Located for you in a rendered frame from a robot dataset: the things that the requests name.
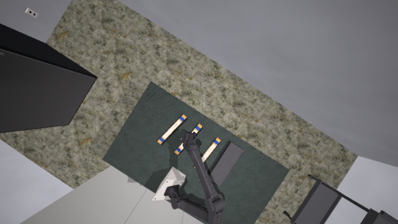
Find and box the orange pack with white label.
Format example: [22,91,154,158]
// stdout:
[201,138,221,162]

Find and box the white welding electrode pack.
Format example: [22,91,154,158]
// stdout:
[157,115,187,144]

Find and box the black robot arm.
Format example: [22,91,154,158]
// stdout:
[164,131,225,224]

